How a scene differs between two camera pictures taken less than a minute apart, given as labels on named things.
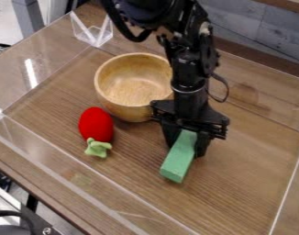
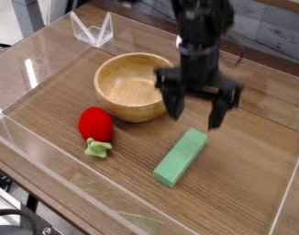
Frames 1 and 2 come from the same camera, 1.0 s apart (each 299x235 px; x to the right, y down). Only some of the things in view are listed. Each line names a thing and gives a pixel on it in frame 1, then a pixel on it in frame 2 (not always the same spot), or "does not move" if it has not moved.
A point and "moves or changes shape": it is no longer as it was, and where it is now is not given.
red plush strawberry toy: [96, 125] does not move
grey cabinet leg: [29, 17] does not move
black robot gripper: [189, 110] → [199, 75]
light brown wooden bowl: [129, 80] does not move
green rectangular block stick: [180, 157] moves or changes shape
